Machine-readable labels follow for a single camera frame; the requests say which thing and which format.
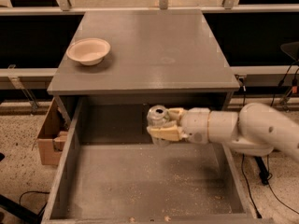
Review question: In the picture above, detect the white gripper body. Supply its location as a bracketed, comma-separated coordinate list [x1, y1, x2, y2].
[180, 107, 210, 144]

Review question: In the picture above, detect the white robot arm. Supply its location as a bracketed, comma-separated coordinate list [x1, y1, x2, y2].
[147, 103, 299, 162]

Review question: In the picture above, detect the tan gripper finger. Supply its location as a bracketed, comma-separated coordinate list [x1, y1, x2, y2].
[147, 125, 184, 142]
[168, 107, 186, 120]

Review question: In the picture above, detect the grey open top drawer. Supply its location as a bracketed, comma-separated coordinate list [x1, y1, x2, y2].
[41, 96, 275, 224]

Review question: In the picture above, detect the brown cardboard box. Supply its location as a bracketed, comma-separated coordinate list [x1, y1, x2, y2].
[36, 100, 68, 165]

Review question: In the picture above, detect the metal railing frame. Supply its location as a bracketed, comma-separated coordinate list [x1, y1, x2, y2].
[0, 0, 299, 16]

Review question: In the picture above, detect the white paper bowl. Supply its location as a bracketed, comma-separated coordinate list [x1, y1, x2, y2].
[66, 38, 111, 66]

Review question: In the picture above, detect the grey cabinet counter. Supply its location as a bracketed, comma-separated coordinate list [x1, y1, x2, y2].
[46, 8, 241, 123]

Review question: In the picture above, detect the black cable left floor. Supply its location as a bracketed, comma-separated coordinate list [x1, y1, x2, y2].
[18, 189, 50, 217]

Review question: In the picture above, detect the black floor stand bar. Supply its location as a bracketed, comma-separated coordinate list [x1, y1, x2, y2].
[254, 157, 270, 185]

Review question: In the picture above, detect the black cable on floor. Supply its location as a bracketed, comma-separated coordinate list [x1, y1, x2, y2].
[240, 77, 299, 219]

